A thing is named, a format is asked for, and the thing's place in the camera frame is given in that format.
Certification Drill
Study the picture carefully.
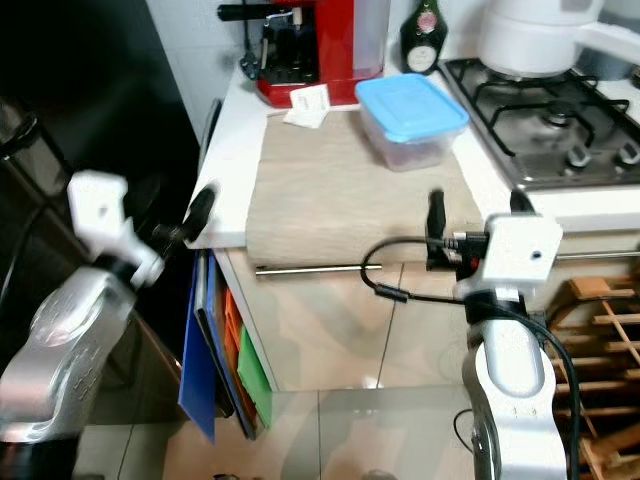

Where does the green cutting board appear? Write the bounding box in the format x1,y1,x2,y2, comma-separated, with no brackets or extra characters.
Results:
238,330,276,423

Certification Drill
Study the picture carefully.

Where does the metal drawer handle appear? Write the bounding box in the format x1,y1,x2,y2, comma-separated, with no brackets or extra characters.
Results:
255,262,386,277

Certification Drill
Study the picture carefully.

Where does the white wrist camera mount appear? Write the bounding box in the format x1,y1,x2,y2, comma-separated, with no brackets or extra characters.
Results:
455,212,564,301
67,170,166,286

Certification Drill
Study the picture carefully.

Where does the red coffee machine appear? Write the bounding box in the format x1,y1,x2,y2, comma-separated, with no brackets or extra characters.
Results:
218,0,391,109

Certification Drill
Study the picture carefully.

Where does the wooden slatted rack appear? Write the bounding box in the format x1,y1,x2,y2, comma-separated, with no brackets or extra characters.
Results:
540,275,640,480

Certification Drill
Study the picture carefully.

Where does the beige woven cloth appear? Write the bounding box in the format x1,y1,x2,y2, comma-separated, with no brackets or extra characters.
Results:
245,105,486,271

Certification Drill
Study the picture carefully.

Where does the white paper packet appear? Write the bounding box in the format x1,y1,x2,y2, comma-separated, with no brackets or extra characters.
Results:
282,84,331,129

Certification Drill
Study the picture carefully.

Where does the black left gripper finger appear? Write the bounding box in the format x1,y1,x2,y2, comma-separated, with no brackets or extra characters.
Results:
182,186,218,247

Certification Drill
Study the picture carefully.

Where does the orange cutting board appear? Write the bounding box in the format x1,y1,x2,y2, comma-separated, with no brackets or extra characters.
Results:
222,285,247,373

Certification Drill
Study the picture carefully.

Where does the black tall appliance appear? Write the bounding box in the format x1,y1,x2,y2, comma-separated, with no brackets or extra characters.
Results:
0,0,199,401

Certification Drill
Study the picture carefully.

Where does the stainless gas hob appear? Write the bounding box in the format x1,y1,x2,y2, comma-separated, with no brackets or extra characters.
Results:
438,55,640,193

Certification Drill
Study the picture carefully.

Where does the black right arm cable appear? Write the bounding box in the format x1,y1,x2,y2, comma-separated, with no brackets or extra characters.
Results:
360,235,581,480

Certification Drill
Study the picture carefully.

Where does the white lidded pot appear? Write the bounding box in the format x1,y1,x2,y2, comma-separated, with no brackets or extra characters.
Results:
488,0,606,21

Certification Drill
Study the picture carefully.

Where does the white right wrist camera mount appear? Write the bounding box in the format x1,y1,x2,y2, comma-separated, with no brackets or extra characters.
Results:
455,212,564,301

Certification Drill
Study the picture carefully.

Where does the dark green liqueur bottle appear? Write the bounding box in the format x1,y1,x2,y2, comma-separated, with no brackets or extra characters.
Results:
398,0,449,76

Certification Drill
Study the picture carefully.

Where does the black power cable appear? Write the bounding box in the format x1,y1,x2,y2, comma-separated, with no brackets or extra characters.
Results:
453,408,479,456

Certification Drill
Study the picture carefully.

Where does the beige kitchen counter cabinet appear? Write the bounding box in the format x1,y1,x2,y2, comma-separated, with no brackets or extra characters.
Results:
195,60,640,396

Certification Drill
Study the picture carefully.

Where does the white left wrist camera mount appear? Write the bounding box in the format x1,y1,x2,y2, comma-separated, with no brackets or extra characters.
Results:
67,170,166,286

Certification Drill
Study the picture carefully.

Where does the blue cutting board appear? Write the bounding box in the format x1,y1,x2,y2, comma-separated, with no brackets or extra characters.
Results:
178,100,223,441

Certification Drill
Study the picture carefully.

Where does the white long-handled saucepan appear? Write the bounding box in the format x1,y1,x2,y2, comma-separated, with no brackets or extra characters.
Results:
477,12,640,79

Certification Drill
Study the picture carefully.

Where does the blue lidded food container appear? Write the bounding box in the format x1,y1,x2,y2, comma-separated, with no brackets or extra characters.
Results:
355,72,471,173

